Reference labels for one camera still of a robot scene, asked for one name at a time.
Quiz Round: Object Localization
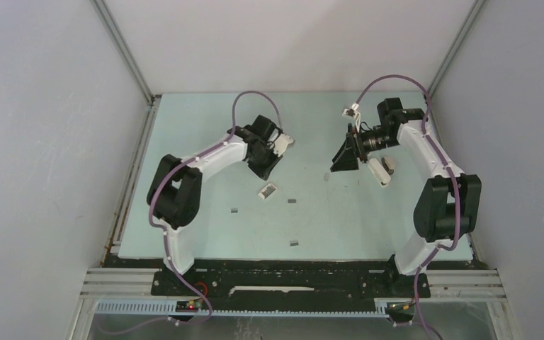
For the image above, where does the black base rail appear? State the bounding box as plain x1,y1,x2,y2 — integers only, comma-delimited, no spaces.
151,259,431,312

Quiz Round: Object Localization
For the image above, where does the white stapler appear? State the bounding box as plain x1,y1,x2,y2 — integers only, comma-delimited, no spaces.
367,158,391,188

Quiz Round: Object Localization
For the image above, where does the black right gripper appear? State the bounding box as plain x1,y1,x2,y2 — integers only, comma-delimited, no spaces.
331,123,400,173

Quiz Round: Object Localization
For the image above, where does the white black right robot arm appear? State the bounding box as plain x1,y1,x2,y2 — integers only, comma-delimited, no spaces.
330,98,482,296

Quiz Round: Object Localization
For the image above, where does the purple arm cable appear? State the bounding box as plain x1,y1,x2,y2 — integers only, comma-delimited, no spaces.
353,74,463,340
147,90,283,329

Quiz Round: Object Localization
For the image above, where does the beige stapler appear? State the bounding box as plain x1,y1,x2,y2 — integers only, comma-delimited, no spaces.
381,157,397,176

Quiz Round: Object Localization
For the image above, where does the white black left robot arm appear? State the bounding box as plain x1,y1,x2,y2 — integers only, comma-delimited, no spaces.
147,115,295,295

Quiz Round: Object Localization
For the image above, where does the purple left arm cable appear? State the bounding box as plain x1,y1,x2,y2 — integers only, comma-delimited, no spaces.
147,90,283,329

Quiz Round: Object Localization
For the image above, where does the aluminium frame rail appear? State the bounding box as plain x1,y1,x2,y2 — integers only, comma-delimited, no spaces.
79,267,508,320

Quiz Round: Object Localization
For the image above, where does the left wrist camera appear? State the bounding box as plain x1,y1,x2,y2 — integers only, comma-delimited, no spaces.
273,133,295,157

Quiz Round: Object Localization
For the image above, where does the white staple tray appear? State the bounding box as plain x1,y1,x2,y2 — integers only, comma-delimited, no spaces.
258,183,278,200

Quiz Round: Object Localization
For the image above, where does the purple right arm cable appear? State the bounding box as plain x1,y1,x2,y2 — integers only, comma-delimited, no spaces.
353,74,463,340

